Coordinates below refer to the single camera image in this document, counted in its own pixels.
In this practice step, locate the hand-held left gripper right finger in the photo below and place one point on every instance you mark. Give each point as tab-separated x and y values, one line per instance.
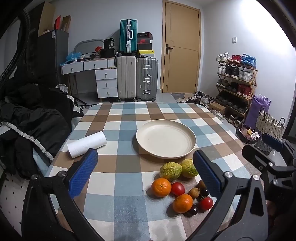
205	171

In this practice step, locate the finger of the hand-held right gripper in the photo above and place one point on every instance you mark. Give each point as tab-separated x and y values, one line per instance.
272	140
254	154

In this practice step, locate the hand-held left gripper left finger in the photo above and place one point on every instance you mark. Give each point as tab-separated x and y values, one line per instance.
83	171

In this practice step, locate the brown longan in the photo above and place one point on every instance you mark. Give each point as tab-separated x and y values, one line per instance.
193	192
201	183

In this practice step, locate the yellow-green guava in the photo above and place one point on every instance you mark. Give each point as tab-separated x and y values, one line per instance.
188	168
171	171

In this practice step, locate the dark purple fruit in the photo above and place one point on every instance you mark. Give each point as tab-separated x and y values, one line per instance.
204	191
192	210

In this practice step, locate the red tomato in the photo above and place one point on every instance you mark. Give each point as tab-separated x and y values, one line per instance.
177	188
205	203

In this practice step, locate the orange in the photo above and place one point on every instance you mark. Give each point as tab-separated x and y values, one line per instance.
182	203
161	187

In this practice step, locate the cream round plate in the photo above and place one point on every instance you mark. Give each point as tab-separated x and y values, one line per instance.
166	139

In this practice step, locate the dark woven basket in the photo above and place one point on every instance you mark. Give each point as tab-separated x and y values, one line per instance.
262	146

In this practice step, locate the light woven basket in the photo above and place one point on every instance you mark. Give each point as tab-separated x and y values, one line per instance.
269	125

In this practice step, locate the black basket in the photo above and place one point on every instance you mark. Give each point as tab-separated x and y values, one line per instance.
242	138

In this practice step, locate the white paper towel roll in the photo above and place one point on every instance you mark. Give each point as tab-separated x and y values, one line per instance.
86	143

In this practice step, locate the purple bag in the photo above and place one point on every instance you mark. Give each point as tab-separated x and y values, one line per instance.
256	111

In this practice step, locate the small cardboard box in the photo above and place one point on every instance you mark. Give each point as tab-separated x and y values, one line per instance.
216	107

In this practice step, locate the gold shoe rack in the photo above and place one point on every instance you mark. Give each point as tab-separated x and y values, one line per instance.
254	76

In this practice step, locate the scattered shoes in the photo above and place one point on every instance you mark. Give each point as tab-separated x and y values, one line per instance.
196	98

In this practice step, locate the pile of black clothes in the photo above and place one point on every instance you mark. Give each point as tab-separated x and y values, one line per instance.
34	115

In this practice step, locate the white dotted sheet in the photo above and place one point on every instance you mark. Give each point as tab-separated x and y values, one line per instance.
11	197

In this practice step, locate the rows of assorted shoes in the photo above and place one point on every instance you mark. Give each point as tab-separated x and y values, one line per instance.
234	71

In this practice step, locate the grey door mat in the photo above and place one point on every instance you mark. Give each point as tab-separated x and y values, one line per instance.
178	96

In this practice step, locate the small white fan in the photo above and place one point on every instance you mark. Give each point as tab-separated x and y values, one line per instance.
62	87

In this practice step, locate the white desk with drawers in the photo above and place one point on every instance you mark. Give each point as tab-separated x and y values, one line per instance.
105	78

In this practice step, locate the white suitcase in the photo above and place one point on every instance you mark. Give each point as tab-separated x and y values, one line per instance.
126	77

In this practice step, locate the silver suitcase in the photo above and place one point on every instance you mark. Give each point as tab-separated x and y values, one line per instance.
146	78

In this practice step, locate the blue plastic bag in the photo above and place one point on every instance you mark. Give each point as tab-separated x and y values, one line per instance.
72	56

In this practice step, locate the dark grey refrigerator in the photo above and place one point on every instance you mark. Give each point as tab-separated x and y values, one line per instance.
53	58

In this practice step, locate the wooden door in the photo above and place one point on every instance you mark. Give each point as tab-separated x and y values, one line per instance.
181	46

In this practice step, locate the arched mirror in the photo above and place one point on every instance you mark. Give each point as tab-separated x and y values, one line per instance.
89	44

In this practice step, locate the black packet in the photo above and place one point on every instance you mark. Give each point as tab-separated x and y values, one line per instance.
109	43

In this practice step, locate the yellow and black shoe box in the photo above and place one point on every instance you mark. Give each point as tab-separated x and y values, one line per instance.
146	54

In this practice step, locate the red print shoe box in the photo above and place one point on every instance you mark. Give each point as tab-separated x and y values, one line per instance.
144	41

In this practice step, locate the teal suitcase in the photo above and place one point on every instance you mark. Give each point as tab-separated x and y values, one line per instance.
128	34

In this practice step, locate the brown cardboard box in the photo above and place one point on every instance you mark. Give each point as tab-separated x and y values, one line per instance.
66	23

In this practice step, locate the tall cardboard box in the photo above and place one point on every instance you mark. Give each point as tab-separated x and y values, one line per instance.
47	18

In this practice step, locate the white light switch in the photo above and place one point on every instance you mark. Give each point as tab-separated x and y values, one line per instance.
234	39

